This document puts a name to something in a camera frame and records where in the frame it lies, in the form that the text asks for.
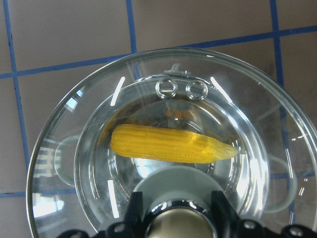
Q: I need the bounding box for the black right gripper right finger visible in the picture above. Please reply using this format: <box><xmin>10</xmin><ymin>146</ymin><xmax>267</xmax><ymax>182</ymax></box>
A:
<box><xmin>211</xmin><ymin>191</ymin><xmax>317</xmax><ymax>238</ymax></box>

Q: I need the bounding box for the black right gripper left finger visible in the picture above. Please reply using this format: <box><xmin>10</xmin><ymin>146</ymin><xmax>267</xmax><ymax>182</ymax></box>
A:
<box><xmin>56</xmin><ymin>191</ymin><xmax>147</xmax><ymax>238</ymax></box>

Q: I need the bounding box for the yellow corn cob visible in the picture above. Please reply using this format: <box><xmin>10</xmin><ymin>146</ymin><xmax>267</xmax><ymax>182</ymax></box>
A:
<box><xmin>110</xmin><ymin>124</ymin><xmax>238</xmax><ymax>164</ymax></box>

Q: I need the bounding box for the glass pot lid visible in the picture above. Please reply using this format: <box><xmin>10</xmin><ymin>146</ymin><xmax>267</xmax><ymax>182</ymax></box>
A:
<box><xmin>26</xmin><ymin>48</ymin><xmax>317</xmax><ymax>238</ymax></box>

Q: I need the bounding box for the pale green electric pot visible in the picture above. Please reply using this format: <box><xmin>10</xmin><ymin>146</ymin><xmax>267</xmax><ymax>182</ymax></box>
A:
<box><xmin>54</xmin><ymin>64</ymin><xmax>297</xmax><ymax>238</ymax></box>

